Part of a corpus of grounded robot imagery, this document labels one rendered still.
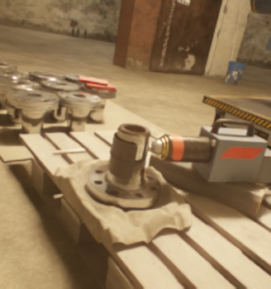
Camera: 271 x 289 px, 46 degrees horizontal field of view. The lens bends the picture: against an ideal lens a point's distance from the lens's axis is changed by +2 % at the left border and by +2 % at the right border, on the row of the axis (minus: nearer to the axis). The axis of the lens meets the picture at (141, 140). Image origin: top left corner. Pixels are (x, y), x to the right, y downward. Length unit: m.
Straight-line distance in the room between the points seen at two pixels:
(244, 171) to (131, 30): 4.39
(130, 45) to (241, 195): 4.45
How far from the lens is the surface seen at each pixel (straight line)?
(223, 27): 6.59
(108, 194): 1.03
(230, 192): 1.23
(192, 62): 6.32
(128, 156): 1.02
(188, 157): 1.12
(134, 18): 5.42
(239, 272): 0.97
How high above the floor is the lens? 0.71
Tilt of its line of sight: 19 degrees down
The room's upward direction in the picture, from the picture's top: 11 degrees clockwise
